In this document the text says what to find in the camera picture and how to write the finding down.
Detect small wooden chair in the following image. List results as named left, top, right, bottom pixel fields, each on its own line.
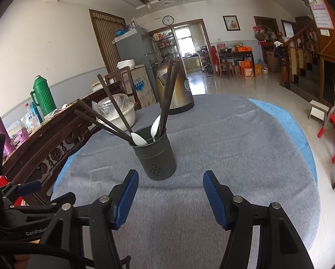
left=217, top=62, right=234, bottom=78

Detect bundle of dark chopsticks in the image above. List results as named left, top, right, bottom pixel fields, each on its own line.
left=73, top=57, right=182, bottom=146

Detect shelf of bottles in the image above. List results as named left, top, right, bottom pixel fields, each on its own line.
left=152, top=32, right=176, bottom=62

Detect white plastic basin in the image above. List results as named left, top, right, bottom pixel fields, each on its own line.
left=96, top=101, right=136, bottom=135

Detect white cloth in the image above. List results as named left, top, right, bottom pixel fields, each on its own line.
left=52, top=104, right=68, bottom=117

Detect wooden stair railing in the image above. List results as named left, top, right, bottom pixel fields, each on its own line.
left=278, top=20, right=325, bottom=90

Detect dark grey utensil holder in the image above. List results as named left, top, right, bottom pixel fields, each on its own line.
left=128, top=125, right=177, bottom=180

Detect clear plastic bottle red cap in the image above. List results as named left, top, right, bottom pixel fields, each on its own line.
left=25, top=103, right=35, bottom=126

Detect framed wall picture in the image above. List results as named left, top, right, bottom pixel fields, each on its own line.
left=223, top=15, right=241, bottom=31

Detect blue tablecloth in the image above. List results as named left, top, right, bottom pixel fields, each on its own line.
left=52, top=98, right=318, bottom=194

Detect dark wooden side table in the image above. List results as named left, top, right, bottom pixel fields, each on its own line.
left=219, top=51, right=254, bottom=77

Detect blue bottle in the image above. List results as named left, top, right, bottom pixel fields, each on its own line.
left=30, top=102, right=44, bottom=124

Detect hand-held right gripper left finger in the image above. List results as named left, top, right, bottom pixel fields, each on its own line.
left=39, top=169, right=140, bottom=269

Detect brown striped door curtain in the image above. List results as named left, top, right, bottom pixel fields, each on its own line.
left=89, top=9, right=126, bottom=73

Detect grey tablecloth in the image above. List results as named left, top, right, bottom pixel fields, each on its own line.
left=50, top=94, right=322, bottom=269

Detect tall orange box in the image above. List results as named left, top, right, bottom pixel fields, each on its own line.
left=240, top=60, right=255, bottom=77

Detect white plastic spoon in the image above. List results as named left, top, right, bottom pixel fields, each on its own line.
left=130, top=132, right=149, bottom=147
left=151, top=114, right=162, bottom=142

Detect long dark chopstick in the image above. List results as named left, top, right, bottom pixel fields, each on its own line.
left=97, top=74, right=131, bottom=136

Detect grey refrigerator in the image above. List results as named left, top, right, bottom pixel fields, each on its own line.
left=115, top=26, right=159, bottom=75

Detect dark carved wooden sideboard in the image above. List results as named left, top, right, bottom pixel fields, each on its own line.
left=0, top=81, right=141, bottom=205

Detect wall calendar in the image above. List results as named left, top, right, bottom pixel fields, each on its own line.
left=310, top=3, right=335, bottom=30

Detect bronze electric kettle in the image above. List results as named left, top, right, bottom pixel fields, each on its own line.
left=155, top=59, right=195, bottom=115

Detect white step stool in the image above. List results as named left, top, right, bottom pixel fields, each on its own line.
left=308, top=100, right=331, bottom=120

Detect white rice cooker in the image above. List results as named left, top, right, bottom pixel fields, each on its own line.
left=116, top=59, right=136, bottom=69

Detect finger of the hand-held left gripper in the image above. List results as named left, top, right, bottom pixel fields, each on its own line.
left=0, top=181, right=43, bottom=198
left=48, top=191, right=77, bottom=212

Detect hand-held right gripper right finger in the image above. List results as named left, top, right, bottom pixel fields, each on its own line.
left=203, top=170, right=315, bottom=269

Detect clear plastic wrapped bowl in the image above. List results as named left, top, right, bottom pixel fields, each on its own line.
left=92, top=94, right=134, bottom=118

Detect red hanging cloth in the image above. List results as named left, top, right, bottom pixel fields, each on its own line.
left=211, top=45, right=220, bottom=68

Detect purple bottle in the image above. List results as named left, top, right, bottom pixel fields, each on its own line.
left=0, top=113, right=15, bottom=155

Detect hanging woven hats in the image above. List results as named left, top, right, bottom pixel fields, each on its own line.
left=253, top=25, right=277, bottom=42

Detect green thermos flask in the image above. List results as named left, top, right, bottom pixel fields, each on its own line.
left=30, top=75, right=57, bottom=117

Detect pink cup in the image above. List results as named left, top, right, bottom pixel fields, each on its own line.
left=16, top=127, right=29, bottom=143

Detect white cabinet blue print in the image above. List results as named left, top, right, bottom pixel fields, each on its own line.
left=127, top=65, right=157, bottom=108

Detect dark wooden chair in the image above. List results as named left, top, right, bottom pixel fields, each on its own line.
left=104, top=66, right=134, bottom=96

